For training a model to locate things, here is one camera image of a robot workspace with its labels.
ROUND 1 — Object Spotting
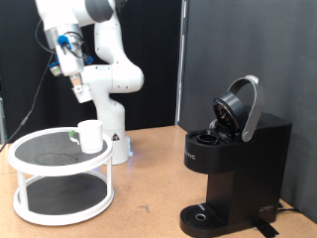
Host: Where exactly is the black Keurig coffee machine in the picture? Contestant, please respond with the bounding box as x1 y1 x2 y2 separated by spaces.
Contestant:
179 74 293 238

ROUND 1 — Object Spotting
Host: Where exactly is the white mug with green tag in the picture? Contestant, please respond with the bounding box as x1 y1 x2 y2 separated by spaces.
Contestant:
67 119 105 155

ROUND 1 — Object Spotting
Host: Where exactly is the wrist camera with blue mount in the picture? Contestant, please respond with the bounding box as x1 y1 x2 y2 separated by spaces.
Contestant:
49 60 64 77

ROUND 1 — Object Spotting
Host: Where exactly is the white two-tier turntable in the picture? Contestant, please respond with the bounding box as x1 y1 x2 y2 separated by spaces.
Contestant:
7 126 116 227

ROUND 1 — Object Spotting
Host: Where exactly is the black power cord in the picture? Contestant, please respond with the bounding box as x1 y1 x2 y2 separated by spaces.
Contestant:
276 201 301 214

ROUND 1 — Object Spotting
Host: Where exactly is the dark grey partition panel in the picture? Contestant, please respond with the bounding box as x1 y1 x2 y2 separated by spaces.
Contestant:
179 0 317 224

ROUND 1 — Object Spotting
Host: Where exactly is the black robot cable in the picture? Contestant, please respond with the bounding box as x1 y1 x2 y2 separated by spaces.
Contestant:
0 19 56 156

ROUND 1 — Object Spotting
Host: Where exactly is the grey vertical bar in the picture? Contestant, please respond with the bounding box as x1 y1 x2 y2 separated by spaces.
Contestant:
0 95 7 145

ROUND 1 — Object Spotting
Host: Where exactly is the blue cable clip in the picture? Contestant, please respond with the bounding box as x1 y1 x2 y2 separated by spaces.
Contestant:
56 34 71 48

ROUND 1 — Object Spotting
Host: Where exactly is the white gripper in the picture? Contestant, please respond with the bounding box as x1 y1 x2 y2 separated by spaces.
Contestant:
54 44 84 94

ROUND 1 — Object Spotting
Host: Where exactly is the black tape strip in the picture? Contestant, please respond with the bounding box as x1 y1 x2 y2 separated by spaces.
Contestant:
253 219 280 238

